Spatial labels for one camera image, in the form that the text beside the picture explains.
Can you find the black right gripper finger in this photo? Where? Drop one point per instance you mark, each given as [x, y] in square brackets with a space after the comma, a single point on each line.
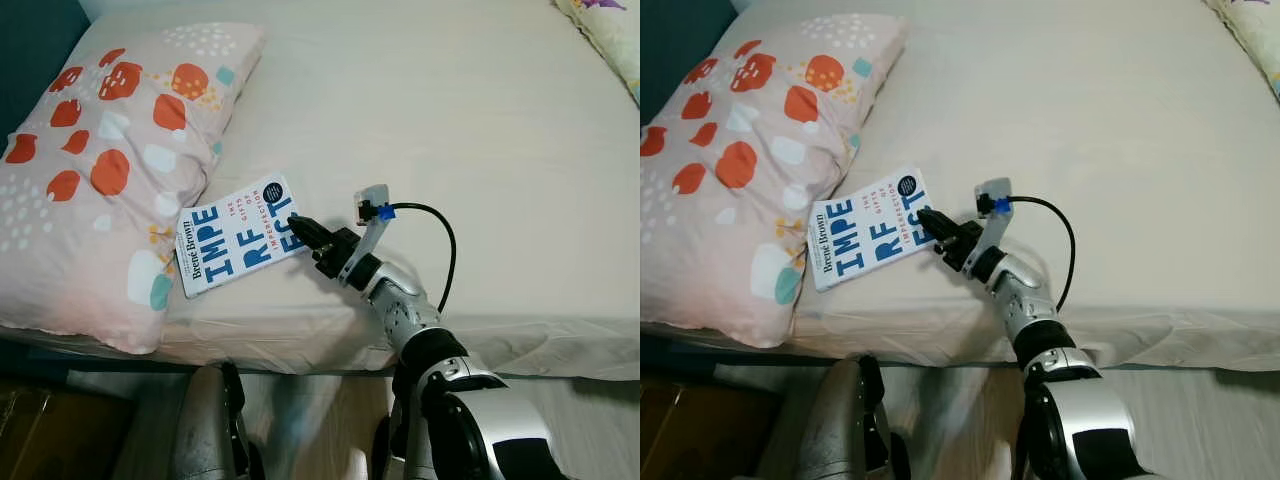
[938, 224]
[308, 230]

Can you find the pink pillow orange patches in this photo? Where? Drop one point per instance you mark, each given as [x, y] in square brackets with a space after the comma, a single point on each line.
[730, 180]
[100, 180]

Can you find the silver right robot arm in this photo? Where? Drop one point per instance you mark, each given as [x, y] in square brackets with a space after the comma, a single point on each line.
[440, 380]
[1060, 380]

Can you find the beige sheeted mattress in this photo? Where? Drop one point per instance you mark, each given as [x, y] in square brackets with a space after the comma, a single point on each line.
[450, 150]
[1090, 140]

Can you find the grey black robot left leg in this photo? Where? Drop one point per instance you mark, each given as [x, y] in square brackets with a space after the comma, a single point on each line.
[210, 430]
[845, 425]

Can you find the cream cartoon print blanket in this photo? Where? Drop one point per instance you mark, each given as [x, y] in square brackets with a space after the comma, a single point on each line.
[1250, 30]
[605, 30]

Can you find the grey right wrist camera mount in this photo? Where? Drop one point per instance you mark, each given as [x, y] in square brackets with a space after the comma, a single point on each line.
[375, 215]
[996, 210]

